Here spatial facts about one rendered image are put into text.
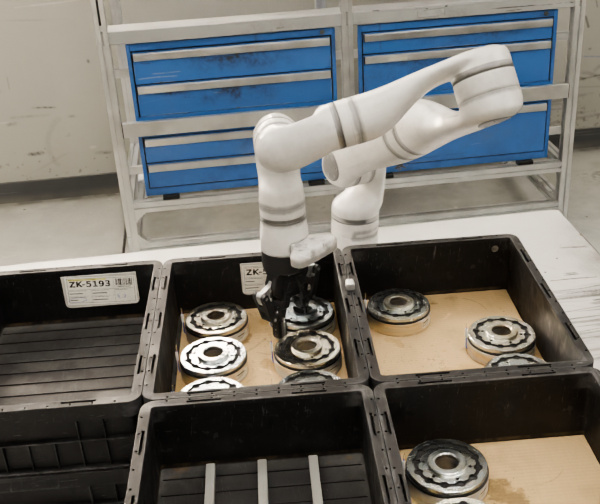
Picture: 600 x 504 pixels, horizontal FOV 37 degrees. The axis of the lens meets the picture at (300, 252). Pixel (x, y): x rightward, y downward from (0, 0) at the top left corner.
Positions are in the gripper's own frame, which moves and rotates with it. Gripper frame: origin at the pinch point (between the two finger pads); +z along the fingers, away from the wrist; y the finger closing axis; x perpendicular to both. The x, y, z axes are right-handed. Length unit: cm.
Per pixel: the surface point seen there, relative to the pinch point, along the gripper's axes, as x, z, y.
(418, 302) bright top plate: 13.5, -1.0, -16.5
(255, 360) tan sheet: 0.5, 2.2, 8.8
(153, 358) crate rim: -2.0, -6.4, 26.0
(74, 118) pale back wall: -250, 49, -125
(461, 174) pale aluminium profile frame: -84, 56, -182
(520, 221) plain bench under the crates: -5, 15, -83
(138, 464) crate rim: 15.7, -7.8, 42.8
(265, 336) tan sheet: -3.1, 2.2, 2.8
